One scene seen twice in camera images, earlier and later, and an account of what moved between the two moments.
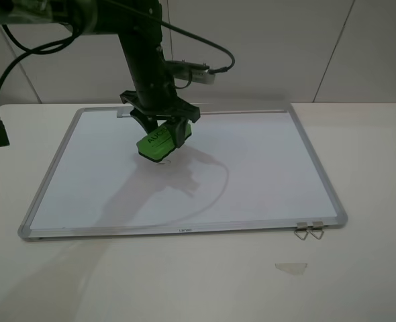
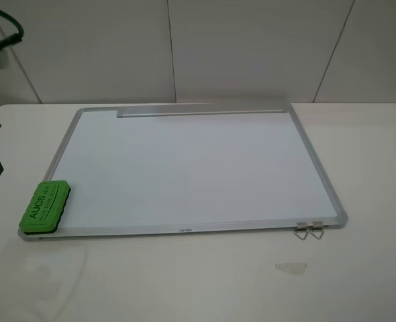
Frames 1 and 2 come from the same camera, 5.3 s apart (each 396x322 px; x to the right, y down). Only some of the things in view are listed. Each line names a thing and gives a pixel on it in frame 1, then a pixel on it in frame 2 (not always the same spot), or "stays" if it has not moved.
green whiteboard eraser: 157,144 → 45,210
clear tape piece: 294,268 stays
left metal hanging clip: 301,227 stays
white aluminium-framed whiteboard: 252,168 stays
